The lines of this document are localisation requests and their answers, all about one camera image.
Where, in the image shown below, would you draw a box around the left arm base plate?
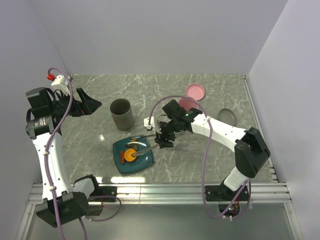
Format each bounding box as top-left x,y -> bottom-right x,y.
89,185 -> 117,202

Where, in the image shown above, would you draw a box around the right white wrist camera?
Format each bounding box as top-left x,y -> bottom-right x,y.
143,116 -> 156,131

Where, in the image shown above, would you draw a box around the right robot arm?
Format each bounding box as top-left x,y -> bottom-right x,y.
144,96 -> 271,200

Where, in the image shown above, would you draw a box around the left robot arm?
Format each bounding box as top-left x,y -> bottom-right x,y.
25,87 -> 102,228

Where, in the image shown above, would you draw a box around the brown shrimp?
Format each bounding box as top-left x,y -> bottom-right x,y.
125,142 -> 139,152

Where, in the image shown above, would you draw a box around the aluminium rail frame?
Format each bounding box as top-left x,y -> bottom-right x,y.
15,73 -> 301,240

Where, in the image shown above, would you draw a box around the grey steel canister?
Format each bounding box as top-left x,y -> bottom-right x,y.
109,98 -> 135,131

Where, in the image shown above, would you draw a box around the pink lid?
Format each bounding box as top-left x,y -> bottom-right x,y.
186,83 -> 205,101

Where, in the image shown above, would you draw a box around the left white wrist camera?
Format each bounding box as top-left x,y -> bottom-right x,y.
47,73 -> 70,95

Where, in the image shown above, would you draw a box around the grey steel lid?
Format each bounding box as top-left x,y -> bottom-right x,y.
217,108 -> 237,127

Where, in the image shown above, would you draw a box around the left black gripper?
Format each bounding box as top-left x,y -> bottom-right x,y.
49,87 -> 102,119

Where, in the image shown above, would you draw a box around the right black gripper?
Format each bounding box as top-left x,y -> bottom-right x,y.
155,118 -> 181,149

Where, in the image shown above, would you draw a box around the metal food tongs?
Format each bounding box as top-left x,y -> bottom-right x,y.
127,134 -> 159,157

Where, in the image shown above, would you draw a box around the orange round food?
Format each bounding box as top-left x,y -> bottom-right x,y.
124,148 -> 137,162

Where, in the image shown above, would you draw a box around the teal square plate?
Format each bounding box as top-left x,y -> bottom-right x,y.
112,135 -> 154,175

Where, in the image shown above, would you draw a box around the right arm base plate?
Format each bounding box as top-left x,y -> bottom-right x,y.
204,184 -> 249,202

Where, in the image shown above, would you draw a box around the pink canister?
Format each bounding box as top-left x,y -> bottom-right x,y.
178,96 -> 198,111

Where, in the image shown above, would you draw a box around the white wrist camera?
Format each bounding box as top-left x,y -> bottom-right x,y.
47,73 -> 70,95
143,116 -> 156,131

